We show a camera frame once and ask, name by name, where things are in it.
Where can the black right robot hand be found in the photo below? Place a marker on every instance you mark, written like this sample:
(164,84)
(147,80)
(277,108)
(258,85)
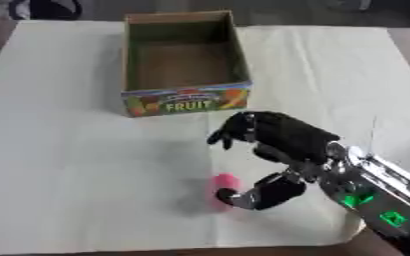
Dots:
(287,136)

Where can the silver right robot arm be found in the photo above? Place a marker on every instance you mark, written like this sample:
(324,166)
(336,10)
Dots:
(373,196)

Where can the open cardboard fruit box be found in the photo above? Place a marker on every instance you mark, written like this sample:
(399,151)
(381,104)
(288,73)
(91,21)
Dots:
(182,66)

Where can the pink cylinder block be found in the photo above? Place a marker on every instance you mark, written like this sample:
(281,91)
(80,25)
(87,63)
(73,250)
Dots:
(226,185)

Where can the dark bag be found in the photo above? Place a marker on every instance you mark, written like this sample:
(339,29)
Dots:
(54,8)

